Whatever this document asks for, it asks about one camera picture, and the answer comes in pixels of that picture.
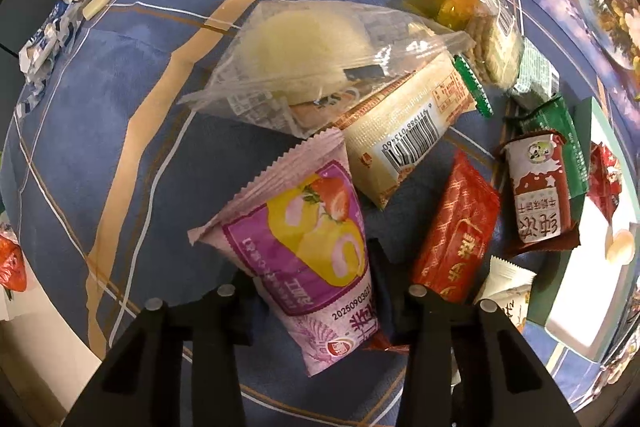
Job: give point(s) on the beige bread packet with barcode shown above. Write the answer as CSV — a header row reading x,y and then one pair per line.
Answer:
x,y
400,122

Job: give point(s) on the clear bag with white bun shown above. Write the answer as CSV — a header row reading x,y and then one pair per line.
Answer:
x,y
300,52

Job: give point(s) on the blue plaid tablecloth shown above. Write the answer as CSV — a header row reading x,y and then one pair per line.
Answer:
x,y
125,107

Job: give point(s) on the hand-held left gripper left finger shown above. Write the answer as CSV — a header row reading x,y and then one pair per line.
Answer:
x,y
220,322

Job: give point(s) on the white box with green rim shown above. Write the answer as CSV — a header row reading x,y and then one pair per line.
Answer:
x,y
585,307

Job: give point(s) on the red snack packet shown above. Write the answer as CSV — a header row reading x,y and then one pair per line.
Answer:
x,y
455,227

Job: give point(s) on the dark green snack packet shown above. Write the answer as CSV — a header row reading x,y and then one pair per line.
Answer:
x,y
570,132

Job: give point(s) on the crumpled blue and white wrapper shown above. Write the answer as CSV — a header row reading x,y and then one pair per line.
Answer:
x,y
47,37

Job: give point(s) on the white snack packet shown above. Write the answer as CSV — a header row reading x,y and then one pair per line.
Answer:
x,y
505,287

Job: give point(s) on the red strawberry print packet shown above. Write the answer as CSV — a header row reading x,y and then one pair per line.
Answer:
x,y
11,262

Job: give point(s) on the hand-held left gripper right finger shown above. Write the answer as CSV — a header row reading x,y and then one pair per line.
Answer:
x,y
425,337

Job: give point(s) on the round white sweet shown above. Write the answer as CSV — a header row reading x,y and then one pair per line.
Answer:
x,y
620,247

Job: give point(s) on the clear cracker packet green ends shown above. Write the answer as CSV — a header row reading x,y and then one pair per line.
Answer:
x,y
492,42

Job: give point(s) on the brown and white milk packet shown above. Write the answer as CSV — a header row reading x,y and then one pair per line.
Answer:
x,y
537,187

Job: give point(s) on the small white bar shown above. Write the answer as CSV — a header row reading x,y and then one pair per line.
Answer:
x,y
96,3

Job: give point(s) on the purple strawberry cake packet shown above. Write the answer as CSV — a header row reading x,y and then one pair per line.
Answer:
x,y
300,247

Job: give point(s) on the green and white patterned packet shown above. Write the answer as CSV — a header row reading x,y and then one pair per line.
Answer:
x,y
537,77

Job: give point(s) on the small red patterned packet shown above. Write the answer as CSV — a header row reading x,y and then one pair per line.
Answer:
x,y
602,177

